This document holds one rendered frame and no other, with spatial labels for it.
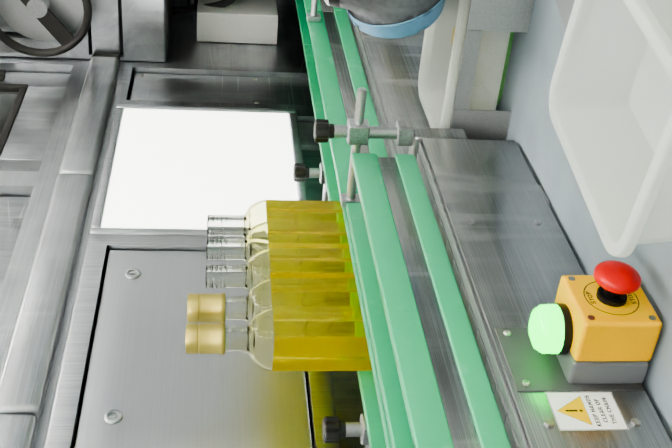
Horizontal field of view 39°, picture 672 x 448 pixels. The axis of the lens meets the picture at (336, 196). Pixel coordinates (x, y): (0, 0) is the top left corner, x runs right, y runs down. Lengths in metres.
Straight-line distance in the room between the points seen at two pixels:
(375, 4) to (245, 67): 1.00
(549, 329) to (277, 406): 0.46
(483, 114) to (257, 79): 0.87
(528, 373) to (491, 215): 0.26
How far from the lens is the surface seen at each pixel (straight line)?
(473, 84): 1.25
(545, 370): 0.88
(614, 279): 0.84
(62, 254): 1.46
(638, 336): 0.86
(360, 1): 1.11
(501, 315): 0.93
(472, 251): 1.01
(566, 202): 1.08
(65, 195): 1.60
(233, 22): 2.18
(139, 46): 2.08
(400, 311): 0.94
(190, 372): 1.25
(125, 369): 1.26
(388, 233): 1.05
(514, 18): 1.22
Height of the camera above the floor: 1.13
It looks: 7 degrees down
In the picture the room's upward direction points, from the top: 89 degrees counter-clockwise
